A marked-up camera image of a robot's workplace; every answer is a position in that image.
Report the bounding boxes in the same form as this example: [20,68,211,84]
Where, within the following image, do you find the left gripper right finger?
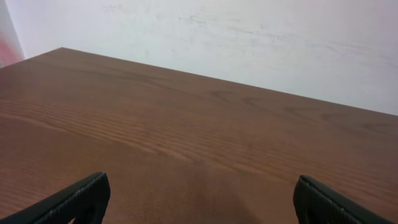
[293,175,393,224]

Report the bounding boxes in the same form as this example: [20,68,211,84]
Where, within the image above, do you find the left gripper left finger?
[1,172,111,224]

